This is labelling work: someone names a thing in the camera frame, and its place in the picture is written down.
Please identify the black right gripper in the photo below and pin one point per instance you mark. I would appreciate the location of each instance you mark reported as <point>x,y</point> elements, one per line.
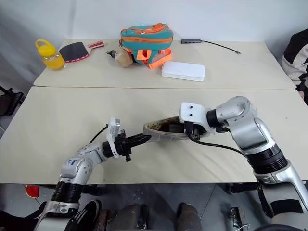
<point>196,131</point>

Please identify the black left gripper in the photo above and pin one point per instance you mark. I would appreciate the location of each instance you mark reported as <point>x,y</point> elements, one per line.
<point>123,145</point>

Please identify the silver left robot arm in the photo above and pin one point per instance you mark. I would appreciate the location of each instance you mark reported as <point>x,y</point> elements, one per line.
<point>74,168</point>

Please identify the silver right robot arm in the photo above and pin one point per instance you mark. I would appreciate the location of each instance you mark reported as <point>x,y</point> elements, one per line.
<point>250,130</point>

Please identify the white rectangular plastic box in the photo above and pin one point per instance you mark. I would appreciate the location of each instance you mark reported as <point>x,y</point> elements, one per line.
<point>183,71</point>

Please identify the dark rounded shape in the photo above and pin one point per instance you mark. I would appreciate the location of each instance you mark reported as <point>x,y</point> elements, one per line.
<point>131,217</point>
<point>188,217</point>

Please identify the beige plush toy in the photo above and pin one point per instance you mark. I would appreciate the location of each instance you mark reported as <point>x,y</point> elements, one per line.
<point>124,59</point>

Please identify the grey USB hub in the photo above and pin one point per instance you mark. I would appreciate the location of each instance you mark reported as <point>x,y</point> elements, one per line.
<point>191,41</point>

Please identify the teal and orange backpack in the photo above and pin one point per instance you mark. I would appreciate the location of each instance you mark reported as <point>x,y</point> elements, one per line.
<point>144,38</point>

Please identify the black shoe with white stripes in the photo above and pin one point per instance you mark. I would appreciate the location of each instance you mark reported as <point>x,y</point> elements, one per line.
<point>83,216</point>

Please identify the black red table tennis paddle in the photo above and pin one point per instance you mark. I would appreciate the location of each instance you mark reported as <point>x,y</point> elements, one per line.
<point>73,51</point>

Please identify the red object under table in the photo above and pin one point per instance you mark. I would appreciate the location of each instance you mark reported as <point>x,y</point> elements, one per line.
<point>32,191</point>

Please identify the yellow-lidded clear jar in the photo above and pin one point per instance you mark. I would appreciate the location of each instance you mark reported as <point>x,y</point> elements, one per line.
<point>50,57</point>

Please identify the black chair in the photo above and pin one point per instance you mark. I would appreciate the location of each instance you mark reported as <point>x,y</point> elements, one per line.
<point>9,101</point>

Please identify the person in black white jacket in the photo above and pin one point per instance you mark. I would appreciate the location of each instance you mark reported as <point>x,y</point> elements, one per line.
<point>296,62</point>

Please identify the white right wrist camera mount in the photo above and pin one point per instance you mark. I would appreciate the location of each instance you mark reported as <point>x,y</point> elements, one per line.
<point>192,110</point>

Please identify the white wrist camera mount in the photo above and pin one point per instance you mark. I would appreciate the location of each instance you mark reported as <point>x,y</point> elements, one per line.
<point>192,110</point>
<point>113,130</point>

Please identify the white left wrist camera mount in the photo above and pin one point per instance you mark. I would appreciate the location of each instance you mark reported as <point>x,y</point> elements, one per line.
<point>113,130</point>

